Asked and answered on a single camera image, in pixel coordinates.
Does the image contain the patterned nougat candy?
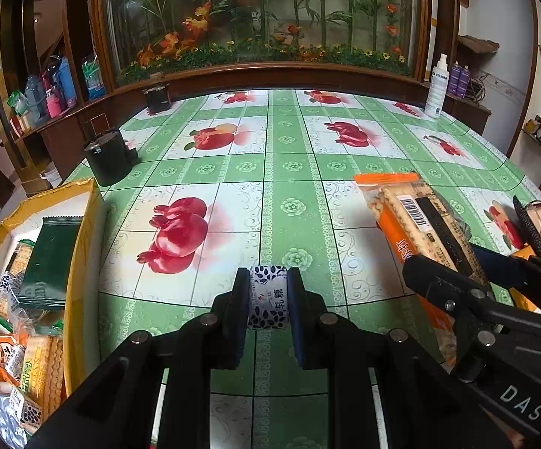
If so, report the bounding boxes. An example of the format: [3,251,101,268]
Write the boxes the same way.
[11,390,44,433]
[248,264,290,330]
[0,274,23,305]

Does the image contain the clear cracker packet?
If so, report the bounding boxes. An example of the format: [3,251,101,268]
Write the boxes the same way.
[13,306,65,337]

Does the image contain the blue thermos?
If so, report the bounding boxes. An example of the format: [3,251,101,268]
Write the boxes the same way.
[59,56,79,108]

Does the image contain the yellow-taped white foam box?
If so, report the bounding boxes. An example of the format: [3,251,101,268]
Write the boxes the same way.
[0,178,107,449]

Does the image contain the red and white box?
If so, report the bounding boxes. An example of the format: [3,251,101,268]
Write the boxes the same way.
[9,114,35,134]

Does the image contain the glass flower display case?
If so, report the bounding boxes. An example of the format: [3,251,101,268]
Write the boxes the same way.
[90,0,432,87]

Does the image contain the small orange snack packet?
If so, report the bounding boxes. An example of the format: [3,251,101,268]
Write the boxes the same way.
[508,245,541,315]

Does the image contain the black round container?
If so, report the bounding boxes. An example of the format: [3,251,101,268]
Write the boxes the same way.
[82,128,139,188]
[142,83,174,115]

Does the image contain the white plastic bucket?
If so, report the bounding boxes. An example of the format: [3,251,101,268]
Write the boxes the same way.
[40,168,63,190]

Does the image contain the cable bundle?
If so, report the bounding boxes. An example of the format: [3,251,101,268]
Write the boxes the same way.
[469,72,491,101]

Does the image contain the white spray bottle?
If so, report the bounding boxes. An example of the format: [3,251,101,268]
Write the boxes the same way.
[424,54,449,120]

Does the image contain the grey-blue jug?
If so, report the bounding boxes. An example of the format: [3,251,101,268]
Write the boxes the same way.
[25,75,47,120]

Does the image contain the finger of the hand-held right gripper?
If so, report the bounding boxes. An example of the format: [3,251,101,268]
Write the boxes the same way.
[473,194,541,312]
[402,255,541,383]

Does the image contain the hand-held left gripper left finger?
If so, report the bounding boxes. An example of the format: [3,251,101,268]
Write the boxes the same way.
[32,268,252,449]

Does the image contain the green fruit-print tablecloth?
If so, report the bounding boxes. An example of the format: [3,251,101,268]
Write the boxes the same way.
[55,88,541,449]

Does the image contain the long orange cracker packet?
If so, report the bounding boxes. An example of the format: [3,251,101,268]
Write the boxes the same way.
[353,171,491,366]

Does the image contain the dark green snack packet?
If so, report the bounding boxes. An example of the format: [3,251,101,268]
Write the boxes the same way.
[18,215,85,310]

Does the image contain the green-label cracker packet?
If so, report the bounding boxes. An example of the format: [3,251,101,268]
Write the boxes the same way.
[20,332,65,424]

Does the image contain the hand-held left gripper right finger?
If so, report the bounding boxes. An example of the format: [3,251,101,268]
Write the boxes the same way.
[285,268,505,449]

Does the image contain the pink bottle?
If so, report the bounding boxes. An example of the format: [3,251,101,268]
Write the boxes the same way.
[45,91,63,119]

